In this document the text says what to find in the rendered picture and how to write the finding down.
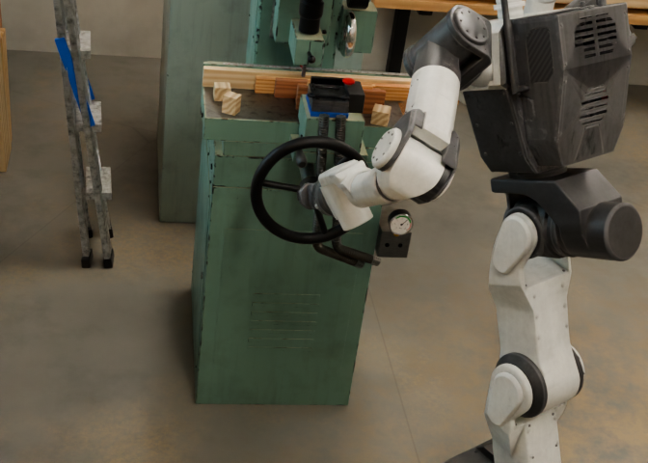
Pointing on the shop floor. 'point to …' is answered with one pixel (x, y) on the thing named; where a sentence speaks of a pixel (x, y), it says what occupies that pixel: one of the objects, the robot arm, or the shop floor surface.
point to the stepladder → (82, 120)
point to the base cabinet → (272, 301)
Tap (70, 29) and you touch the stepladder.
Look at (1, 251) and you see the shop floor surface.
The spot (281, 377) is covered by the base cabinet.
